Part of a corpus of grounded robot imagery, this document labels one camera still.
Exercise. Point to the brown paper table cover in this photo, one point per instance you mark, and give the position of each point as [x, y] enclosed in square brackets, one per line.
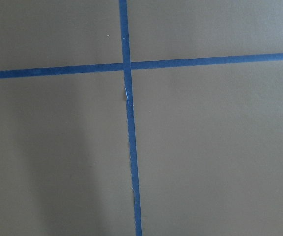
[141, 117]

